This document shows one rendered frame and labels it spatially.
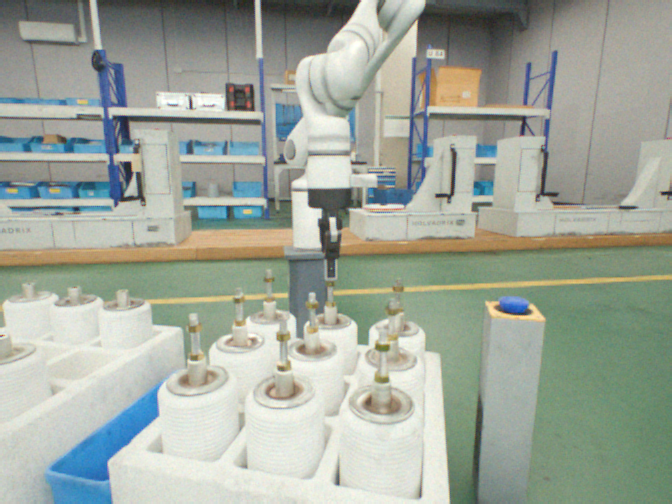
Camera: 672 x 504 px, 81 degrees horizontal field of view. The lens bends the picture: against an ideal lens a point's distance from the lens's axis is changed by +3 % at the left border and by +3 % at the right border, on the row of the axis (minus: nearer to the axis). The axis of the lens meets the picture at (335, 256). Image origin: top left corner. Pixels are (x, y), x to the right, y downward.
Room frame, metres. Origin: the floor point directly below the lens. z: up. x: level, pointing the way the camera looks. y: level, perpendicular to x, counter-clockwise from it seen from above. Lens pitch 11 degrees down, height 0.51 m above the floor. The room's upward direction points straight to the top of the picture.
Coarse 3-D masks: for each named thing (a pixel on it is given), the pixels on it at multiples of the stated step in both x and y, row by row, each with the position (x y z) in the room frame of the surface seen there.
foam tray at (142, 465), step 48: (432, 384) 0.58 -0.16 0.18; (144, 432) 0.46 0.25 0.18; (240, 432) 0.45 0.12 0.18; (336, 432) 0.46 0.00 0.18; (432, 432) 0.46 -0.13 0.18; (144, 480) 0.39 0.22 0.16; (192, 480) 0.38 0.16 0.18; (240, 480) 0.38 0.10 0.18; (288, 480) 0.37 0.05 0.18; (336, 480) 0.41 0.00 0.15; (432, 480) 0.37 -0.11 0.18
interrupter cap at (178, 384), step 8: (208, 368) 0.49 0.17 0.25; (216, 368) 0.49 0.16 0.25; (224, 368) 0.48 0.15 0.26; (176, 376) 0.47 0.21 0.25; (184, 376) 0.47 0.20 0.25; (208, 376) 0.47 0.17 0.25; (216, 376) 0.47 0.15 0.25; (224, 376) 0.47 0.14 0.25; (168, 384) 0.44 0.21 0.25; (176, 384) 0.45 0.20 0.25; (184, 384) 0.45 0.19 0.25; (200, 384) 0.45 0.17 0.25; (208, 384) 0.45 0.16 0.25; (216, 384) 0.45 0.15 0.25; (176, 392) 0.43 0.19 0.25; (184, 392) 0.43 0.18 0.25; (192, 392) 0.43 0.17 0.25; (200, 392) 0.43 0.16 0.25; (208, 392) 0.43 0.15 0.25
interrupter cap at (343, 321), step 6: (318, 318) 0.68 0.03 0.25; (324, 318) 0.68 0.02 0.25; (342, 318) 0.68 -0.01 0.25; (348, 318) 0.67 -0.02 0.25; (318, 324) 0.65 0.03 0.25; (324, 324) 0.65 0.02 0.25; (330, 324) 0.65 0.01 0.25; (336, 324) 0.65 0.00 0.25; (342, 324) 0.65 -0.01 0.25; (348, 324) 0.64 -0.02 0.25; (330, 330) 0.63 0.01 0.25
